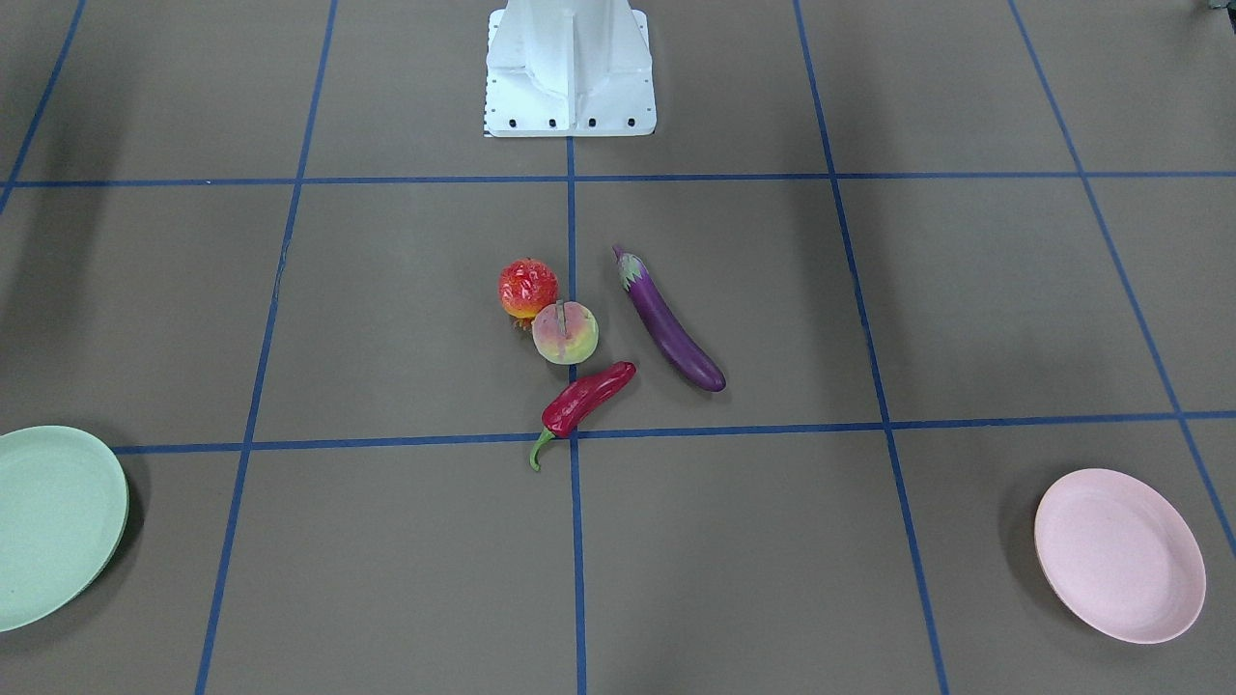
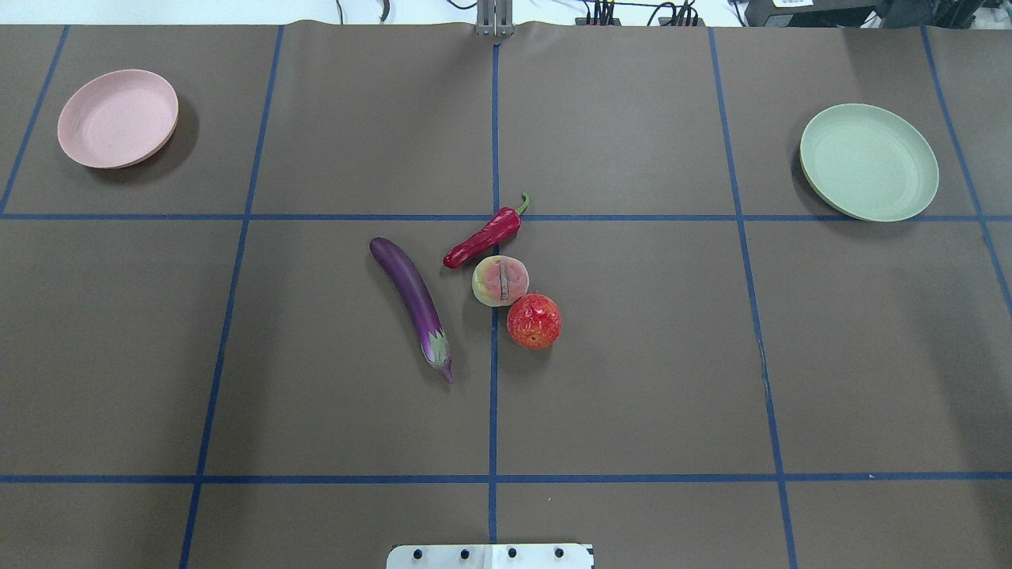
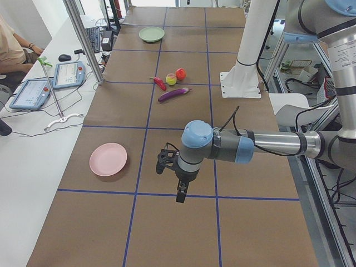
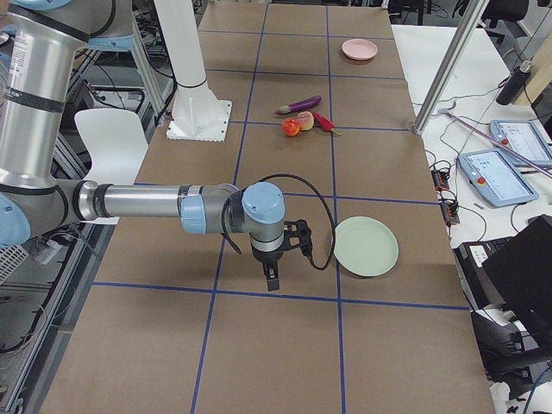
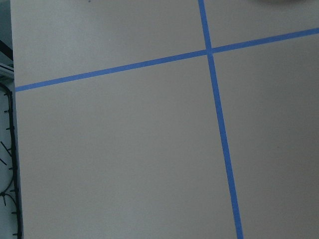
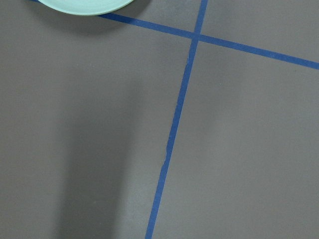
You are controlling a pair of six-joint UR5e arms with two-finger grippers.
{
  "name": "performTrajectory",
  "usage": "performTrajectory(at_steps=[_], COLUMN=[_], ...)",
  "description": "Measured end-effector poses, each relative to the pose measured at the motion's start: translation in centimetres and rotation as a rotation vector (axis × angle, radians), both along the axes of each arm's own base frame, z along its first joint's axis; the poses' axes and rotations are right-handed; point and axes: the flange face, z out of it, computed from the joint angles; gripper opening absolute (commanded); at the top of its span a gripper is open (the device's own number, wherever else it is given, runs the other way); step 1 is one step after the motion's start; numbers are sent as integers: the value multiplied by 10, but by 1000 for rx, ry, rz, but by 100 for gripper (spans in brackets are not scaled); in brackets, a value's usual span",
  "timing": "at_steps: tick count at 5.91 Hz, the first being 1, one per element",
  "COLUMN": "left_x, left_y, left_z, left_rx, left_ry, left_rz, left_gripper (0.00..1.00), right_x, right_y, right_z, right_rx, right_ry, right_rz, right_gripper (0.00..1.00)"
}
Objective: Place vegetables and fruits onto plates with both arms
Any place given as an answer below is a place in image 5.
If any black cable with zip ties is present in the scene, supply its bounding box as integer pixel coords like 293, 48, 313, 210
0, 83, 23, 239

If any aluminium frame rail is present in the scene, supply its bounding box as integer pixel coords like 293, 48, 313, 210
0, 63, 14, 79

